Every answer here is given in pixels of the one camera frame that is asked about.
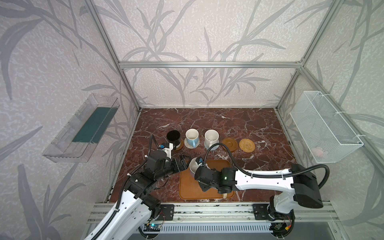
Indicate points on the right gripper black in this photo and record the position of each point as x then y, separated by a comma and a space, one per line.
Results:
198, 175

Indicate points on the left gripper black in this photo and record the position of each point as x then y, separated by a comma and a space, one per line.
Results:
180, 163

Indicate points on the brown wooden coaster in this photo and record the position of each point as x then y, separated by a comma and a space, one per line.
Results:
180, 146
231, 143

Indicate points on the white and purple mug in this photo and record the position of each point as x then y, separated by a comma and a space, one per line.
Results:
193, 166

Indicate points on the cream woven zigzag coaster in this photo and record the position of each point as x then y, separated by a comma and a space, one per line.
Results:
194, 145

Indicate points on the black mug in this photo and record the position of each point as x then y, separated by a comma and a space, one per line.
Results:
174, 137

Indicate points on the white and blue mug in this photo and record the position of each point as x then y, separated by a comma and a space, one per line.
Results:
192, 134

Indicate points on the white speckled mug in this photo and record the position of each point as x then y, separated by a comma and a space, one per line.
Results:
212, 135

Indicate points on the blue grey woven coaster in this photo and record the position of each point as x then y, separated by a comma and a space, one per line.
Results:
208, 144

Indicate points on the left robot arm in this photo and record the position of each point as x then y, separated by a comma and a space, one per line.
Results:
135, 205

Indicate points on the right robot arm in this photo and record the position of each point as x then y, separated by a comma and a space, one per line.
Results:
298, 186

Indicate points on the orange plastic tray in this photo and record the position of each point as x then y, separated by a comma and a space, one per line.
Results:
189, 189

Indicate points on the right electronics board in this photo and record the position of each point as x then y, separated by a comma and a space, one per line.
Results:
280, 227

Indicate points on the electronics board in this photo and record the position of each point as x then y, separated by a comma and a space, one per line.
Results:
152, 227
280, 227

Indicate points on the left electronics board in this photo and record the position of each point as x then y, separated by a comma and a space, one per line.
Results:
152, 227

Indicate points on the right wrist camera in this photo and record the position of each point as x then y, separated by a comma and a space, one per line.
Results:
200, 161

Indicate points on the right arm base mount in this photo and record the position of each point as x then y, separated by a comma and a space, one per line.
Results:
259, 211

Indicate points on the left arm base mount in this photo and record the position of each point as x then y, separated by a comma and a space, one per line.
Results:
163, 212

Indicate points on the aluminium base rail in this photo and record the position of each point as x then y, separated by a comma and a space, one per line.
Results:
242, 212

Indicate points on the clear plastic wall bin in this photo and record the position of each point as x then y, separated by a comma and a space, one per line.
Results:
79, 138

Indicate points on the white wire mesh basket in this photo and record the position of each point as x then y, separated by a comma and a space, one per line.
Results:
325, 131

